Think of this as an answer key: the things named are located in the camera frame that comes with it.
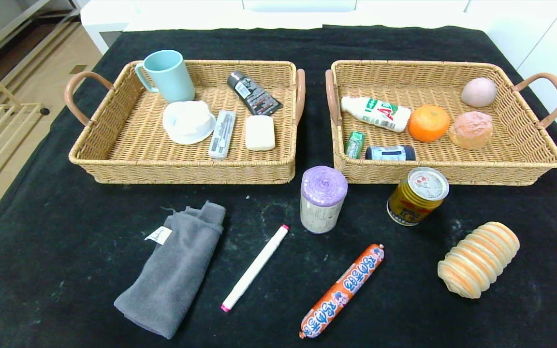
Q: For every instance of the striped bread loaf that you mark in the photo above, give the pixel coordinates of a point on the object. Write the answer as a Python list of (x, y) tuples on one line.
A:
[(476, 261)]

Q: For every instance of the orange fruit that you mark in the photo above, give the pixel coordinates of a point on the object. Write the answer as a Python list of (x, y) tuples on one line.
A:
[(428, 123)]

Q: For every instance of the grey towel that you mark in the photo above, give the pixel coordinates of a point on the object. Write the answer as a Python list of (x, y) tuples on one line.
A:
[(177, 270)]

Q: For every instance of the brown round bun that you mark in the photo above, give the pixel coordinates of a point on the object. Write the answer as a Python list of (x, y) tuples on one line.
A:
[(471, 129)]

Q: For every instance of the white marker pen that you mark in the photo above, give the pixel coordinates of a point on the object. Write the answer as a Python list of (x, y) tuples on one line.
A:
[(254, 268)]

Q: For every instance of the light wooden rack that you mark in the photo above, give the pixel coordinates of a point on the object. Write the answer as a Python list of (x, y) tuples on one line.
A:
[(17, 105)]

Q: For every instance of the white soap bar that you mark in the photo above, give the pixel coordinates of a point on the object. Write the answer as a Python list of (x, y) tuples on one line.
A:
[(259, 133)]

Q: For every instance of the purple trash bag roll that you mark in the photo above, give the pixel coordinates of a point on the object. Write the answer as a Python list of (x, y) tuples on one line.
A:
[(322, 203)]

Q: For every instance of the white milk drink bottle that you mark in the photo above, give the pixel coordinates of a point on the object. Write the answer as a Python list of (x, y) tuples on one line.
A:
[(380, 113)]

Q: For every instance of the white round dish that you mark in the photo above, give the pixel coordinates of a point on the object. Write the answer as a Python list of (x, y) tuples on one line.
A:
[(189, 121)]

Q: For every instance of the wicker basket with daily items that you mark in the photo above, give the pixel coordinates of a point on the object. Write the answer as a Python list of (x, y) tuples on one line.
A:
[(128, 140)]

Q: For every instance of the dark blue small jar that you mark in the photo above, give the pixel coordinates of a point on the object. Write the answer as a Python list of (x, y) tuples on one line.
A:
[(389, 152)]

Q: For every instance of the clear toothbrush case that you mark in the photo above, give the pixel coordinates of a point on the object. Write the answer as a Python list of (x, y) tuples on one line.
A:
[(222, 135)]

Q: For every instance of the green gum pack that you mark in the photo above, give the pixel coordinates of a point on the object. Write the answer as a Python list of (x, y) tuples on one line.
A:
[(355, 145)]

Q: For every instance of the orange sausage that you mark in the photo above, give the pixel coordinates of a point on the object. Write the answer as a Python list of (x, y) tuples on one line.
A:
[(341, 292)]

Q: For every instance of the black squeeze tube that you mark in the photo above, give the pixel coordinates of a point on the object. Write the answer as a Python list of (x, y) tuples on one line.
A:
[(254, 96)]

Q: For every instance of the white table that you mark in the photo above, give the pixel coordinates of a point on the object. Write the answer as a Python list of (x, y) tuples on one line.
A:
[(186, 14)]

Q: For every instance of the light blue mug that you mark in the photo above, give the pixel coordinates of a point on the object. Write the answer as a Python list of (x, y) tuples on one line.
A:
[(169, 77)]

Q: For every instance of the pale pink egg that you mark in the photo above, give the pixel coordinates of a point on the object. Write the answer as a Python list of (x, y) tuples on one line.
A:
[(479, 92)]

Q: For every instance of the wicker basket with food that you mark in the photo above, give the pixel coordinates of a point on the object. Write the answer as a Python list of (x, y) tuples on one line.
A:
[(515, 140)]

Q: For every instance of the gold drink can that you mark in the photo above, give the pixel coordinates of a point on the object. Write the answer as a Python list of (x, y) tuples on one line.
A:
[(414, 198)]

